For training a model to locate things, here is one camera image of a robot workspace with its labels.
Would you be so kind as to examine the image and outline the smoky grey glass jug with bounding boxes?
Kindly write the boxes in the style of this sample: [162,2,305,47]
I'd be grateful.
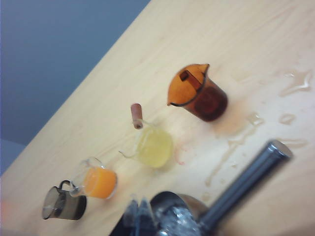
[42,179,88,221]

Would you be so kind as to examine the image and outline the stainless steel ice scoop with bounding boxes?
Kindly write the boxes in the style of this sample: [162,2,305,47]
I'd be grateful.
[150,139,294,236]

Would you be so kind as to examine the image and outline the clear jug with wooden handle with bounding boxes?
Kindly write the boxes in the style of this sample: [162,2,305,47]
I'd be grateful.
[119,103,174,171]

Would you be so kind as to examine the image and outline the clear ice cubes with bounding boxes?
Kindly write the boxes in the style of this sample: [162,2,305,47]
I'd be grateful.
[168,205,196,229]

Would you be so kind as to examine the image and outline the translucent right gripper left finger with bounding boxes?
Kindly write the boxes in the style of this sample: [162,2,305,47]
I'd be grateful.
[122,196,140,236]

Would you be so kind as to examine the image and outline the clear beaker with orange juice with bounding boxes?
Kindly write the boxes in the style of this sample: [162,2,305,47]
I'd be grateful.
[70,157,118,200]

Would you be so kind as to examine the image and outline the amber glass measuring jug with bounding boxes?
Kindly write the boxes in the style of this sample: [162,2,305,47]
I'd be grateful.
[167,63,228,122]

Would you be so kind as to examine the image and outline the translucent right gripper right finger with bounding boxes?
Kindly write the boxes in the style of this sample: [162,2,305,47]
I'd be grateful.
[139,195,159,236]

